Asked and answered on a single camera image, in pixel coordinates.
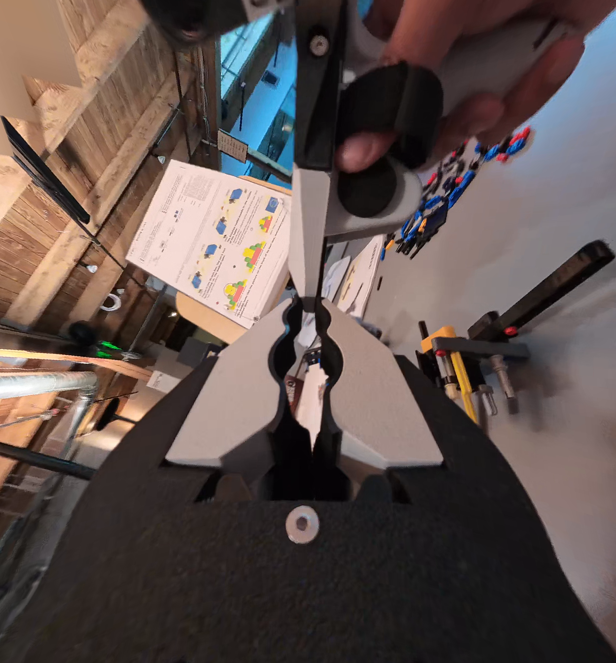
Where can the white document stand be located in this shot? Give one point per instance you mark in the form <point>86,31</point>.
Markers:
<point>204,316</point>

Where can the printed instruction sheet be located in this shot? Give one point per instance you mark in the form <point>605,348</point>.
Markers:
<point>209,238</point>

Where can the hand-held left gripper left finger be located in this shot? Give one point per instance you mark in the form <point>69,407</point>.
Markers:
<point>225,409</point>

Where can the grey motor lego assembly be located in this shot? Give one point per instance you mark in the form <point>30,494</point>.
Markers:
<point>316,358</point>

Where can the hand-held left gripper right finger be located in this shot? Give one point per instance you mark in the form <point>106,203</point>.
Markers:
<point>385,414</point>

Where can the pile of small lego pins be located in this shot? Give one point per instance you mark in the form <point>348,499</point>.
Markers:
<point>442,202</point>

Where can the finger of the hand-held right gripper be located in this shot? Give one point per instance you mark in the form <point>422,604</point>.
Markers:
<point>308,222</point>

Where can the black flat panel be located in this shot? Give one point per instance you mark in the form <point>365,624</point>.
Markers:
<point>43,168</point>

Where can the metal pipe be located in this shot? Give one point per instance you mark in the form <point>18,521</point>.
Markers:
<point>33,386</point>

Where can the person's right hand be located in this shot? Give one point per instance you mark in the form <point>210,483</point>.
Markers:
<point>468,31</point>

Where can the yellow black lego assembly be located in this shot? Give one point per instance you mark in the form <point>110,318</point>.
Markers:
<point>494,347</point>

